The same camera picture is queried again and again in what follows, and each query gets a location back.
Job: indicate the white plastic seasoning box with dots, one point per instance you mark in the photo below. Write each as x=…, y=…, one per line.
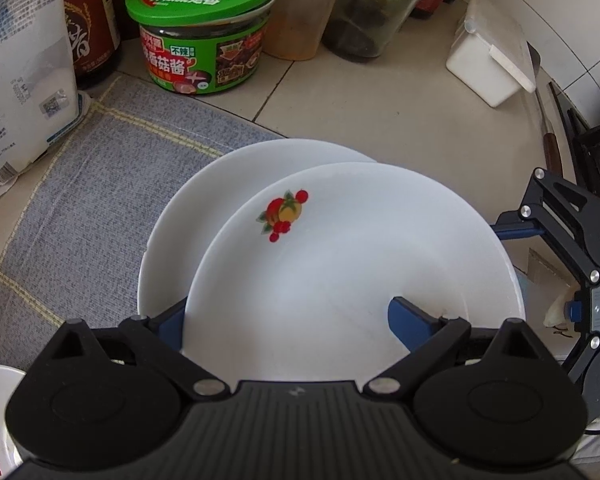
x=485, y=55

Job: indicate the pale food scrap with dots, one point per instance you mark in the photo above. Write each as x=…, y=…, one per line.
x=557, y=312

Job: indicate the grey blue checked cloth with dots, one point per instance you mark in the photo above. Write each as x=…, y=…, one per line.
x=105, y=200

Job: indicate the green lidded sauce jar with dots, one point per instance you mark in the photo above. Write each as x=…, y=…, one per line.
x=200, y=35

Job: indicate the glass bottle red cap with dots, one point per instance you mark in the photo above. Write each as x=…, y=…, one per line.
x=375, y=10

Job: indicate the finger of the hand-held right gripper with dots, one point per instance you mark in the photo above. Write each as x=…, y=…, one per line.
x=522, y=233
x=590, y=355

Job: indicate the dark soy sauce bottle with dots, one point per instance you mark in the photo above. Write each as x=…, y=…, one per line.
x=92, y=25

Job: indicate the white plastic bag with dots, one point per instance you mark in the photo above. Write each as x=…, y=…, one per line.
x=20, y=60

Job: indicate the yellow lidded spice jar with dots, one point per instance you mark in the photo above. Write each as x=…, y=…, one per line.
x=305, y=15

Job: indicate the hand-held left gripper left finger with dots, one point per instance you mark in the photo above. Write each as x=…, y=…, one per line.
x=172, y=330

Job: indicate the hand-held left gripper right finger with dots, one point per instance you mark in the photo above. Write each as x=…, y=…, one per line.
x=407, y=322

